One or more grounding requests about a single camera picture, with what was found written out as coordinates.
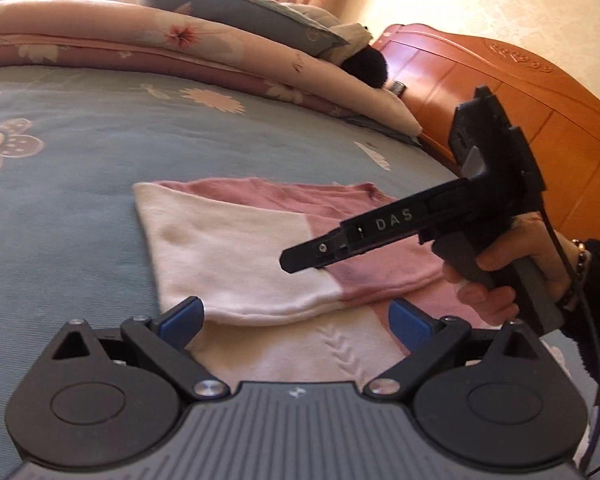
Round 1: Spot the pink and white knit sweater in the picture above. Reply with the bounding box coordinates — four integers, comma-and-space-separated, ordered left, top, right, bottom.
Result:
132, 175, 571, 391

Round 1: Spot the person right hand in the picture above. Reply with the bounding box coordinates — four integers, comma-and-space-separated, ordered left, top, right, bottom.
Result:
442, 212, 574, 326

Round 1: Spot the orange wooden headboard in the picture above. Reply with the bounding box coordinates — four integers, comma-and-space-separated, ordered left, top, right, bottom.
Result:
375, 24, 600, 240

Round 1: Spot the person lying on bed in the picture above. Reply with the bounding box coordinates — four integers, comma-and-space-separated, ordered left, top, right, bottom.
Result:
279, 1, 409, 99

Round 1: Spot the blue floral bed sheet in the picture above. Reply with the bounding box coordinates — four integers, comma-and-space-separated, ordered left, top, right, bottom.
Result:
0, 66, 452, 479

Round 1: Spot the blue pillow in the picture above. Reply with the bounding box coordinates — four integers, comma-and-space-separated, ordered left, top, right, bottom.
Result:
140, 0, 347, 58

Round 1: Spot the pink floral folded quilt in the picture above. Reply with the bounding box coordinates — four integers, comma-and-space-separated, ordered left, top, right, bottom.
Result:
0, 0, 422, 136

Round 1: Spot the black bead bracelet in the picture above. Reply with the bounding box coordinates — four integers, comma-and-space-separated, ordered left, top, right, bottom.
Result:
557, 237, 591, 311

